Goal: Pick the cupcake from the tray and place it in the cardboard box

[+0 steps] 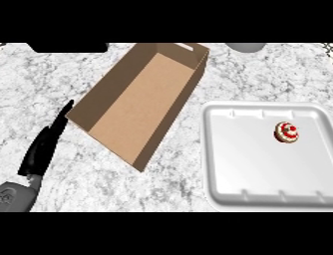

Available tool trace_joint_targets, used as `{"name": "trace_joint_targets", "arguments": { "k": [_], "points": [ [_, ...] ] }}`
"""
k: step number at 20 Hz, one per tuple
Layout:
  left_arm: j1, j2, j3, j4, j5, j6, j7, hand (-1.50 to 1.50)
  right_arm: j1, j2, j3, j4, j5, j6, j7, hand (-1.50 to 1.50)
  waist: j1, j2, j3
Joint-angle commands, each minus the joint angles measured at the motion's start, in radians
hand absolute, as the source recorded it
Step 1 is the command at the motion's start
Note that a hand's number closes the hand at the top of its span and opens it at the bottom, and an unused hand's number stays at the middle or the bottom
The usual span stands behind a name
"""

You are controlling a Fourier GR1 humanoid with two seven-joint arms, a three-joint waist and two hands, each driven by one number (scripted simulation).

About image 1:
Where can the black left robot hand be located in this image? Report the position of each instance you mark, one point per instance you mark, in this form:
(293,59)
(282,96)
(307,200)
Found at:
(44,146)

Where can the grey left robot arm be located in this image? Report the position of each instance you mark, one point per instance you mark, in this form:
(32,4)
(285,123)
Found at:
(12,197)

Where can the brown cardboard box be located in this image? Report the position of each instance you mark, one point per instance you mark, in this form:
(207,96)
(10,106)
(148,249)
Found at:
(139,103)

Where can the white plastic tray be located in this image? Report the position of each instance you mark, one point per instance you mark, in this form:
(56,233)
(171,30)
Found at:
(272,159)

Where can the cupcake with red white icing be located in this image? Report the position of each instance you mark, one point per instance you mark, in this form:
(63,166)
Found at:
(285,132)

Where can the black appliance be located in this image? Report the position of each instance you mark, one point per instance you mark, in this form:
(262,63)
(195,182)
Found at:
(68,47)

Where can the grey round object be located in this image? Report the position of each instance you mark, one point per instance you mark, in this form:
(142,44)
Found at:
(244,47)

